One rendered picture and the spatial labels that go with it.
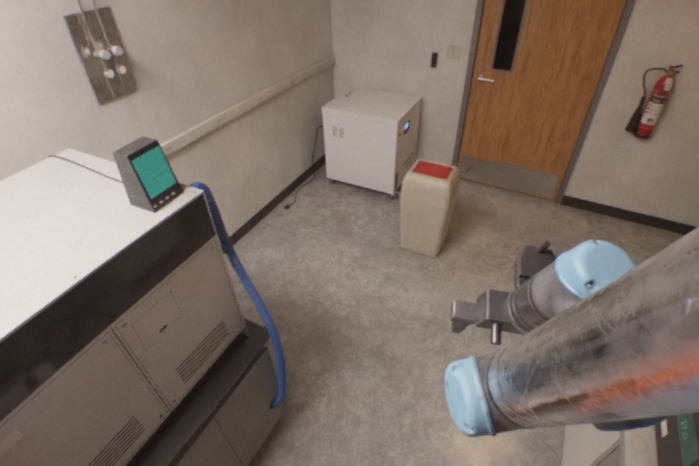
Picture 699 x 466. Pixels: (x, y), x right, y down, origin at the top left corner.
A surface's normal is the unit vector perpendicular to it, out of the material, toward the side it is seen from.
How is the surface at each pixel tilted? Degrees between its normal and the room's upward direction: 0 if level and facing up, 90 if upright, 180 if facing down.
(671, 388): 105
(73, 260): 0
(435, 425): 0
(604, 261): 24
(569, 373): 92
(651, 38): 90
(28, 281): 0
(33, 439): 90
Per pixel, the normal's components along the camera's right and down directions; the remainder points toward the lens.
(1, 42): 0.89, 0.28
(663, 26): -0.45, 0.58
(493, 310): 0.04, -0.44
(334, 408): -0.02, -0.77
